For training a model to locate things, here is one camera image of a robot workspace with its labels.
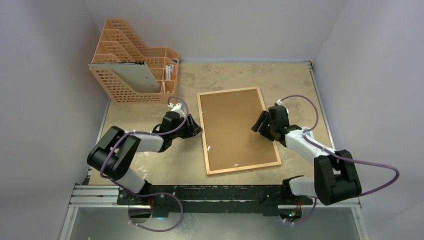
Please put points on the orange file organizer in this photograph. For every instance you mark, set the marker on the orange file organizer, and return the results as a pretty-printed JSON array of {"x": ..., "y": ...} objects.
[{"x": 119, "y": 42}]

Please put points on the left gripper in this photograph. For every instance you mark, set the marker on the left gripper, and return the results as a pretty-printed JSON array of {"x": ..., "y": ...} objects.
[{"x": 192, "y": 129}]

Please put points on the wooden picture frame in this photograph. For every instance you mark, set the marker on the wooden picture frame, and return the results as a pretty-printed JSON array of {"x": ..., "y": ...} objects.
[{"x": 212, "y": 172}]

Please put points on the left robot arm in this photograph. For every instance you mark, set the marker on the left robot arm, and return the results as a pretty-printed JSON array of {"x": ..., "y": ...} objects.
[{"x": 115, "y": 151}]

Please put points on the grey folder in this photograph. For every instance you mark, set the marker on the grey folder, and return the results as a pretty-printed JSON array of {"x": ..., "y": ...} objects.
[{"x": 134, "y": 73}]

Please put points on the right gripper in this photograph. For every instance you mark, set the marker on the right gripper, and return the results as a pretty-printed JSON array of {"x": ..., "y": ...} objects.
[{"x": 265, "y": 125}]

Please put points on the blue white oval object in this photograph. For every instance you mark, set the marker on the blue white oval object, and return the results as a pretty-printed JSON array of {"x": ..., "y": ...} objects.
[{"x": 309, "y": 132}]

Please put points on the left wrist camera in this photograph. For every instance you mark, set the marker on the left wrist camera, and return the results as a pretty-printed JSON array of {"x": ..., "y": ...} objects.
[{"x": 178, "y": 108}]

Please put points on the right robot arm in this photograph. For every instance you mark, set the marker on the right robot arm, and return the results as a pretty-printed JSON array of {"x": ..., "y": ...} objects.
[{"x": 335, "y": 177}]

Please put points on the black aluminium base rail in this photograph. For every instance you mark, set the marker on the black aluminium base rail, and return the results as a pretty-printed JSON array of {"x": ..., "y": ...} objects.
[{"x": 163, "y": 200}]

